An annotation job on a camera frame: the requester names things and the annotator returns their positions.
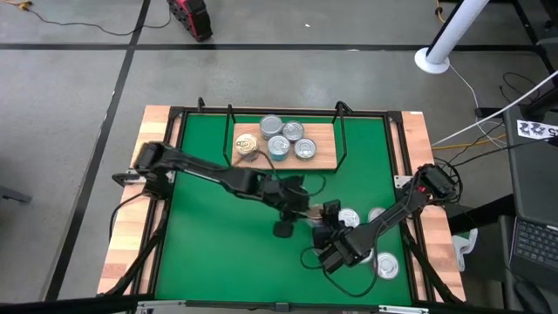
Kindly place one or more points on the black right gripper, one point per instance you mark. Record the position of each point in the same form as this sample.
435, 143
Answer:
333, 250

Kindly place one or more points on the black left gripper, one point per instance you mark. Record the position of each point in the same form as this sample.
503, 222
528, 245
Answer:
290, 202

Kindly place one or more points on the red labelled can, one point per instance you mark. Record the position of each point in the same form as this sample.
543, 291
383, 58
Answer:
387, 265
349, 217
293, 130

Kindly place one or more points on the green albacore tuna can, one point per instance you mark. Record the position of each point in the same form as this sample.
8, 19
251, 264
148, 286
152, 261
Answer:
305, 149

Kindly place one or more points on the green labelled tuna can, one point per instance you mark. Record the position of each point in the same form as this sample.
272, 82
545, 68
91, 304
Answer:
270, 137

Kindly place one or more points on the white labelled can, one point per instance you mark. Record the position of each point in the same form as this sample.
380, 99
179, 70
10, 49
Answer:
271, 124

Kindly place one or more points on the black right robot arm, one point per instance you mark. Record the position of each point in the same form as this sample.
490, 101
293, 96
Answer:
383, 222

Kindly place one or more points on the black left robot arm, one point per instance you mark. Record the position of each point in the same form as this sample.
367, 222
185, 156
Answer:
205, 168

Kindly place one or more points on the green table mat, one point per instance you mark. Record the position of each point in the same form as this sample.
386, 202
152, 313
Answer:
218, 261

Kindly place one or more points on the white cloth bag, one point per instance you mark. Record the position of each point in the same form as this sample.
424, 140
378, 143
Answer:
464, 246

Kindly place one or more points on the white pole stand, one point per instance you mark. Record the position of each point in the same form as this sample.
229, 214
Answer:
422, 61

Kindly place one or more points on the white tube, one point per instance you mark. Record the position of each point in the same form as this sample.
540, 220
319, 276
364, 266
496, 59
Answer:
497, 114

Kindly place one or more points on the dark laptop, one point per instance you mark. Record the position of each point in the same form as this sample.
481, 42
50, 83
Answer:
536, 244

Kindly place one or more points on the dark chair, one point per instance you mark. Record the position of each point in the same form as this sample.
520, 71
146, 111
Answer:
529, 298

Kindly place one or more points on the red black equipment case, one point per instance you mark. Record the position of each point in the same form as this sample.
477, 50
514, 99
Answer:
192, 17

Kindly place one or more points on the white printed label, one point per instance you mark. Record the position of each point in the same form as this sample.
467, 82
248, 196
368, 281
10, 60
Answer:
534, 129

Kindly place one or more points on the grey floor object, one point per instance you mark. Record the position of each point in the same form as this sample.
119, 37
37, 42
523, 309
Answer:
13, 195

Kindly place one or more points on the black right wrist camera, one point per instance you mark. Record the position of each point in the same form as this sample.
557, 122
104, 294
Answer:
331, 208

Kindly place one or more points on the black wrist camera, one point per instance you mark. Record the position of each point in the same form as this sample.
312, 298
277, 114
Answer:
297, 181
331, 208

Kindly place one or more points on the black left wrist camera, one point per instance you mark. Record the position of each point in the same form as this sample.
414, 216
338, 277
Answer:
297, 181

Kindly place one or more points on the wooden shelf black metal frame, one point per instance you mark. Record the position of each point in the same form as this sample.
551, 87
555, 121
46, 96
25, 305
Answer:
324, 152

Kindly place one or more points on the black front rail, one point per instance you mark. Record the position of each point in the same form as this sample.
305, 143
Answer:
279, 306

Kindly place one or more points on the black metal table frame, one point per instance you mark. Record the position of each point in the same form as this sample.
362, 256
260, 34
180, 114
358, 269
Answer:
287, 110

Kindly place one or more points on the black stand frame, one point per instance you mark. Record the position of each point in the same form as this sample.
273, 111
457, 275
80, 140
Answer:
535, 37

